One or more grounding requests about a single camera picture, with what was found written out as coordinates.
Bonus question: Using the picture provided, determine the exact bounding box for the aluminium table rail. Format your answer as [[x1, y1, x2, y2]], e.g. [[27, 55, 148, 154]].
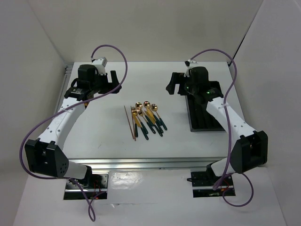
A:
[[71, 157, 222, 171]]

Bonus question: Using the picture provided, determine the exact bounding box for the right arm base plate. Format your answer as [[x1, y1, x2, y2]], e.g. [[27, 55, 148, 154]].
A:
[[186, 171, 236, 198]]

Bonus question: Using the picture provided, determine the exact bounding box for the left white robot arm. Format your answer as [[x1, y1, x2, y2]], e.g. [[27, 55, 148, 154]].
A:
[[24, 63, 121, 188]]

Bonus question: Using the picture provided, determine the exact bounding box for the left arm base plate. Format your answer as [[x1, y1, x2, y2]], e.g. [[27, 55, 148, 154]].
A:
[[63, 171, 109, 200]]

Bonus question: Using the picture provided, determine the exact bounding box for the gold spoon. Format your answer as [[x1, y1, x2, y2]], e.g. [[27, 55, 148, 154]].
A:
[[143, 101, 163, 134], [151, 104, 167, 130], [135, 102, 143, 111]]

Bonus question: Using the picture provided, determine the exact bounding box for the copper chopstick left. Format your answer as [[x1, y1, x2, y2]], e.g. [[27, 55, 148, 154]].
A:
[[124, 105, 136, 141]]

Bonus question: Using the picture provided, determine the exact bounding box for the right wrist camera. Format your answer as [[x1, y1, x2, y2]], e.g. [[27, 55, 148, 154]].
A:
[[184, 59, 199, 77]]

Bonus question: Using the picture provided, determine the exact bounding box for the copper chopstick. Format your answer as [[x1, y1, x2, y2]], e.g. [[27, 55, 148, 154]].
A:
[[124, 105, 136, 141], [130, 106, 136, 141]]

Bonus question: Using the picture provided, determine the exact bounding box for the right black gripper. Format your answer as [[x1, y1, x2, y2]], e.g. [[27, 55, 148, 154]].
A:
[[166, 72, 198, 96]]

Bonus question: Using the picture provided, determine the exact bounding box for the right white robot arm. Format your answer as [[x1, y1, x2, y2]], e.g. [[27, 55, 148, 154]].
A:
[[166, 66, 268, 185]]

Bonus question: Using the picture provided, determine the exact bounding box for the black cutlery tray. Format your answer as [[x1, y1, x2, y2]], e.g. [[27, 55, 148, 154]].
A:
[[184, 81, 224, 132]]

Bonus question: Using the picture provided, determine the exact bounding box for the copper chopstick right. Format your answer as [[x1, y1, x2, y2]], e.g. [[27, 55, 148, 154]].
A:
[[130, 106, 136, 141]]

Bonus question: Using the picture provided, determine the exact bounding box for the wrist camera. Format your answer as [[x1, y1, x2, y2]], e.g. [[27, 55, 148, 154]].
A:
[[184, 59, 199, 77], [92, 57, 107, 75]]

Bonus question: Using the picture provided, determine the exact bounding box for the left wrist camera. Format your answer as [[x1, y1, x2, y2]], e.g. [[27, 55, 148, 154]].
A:
[[92, 57, 107, 75]]

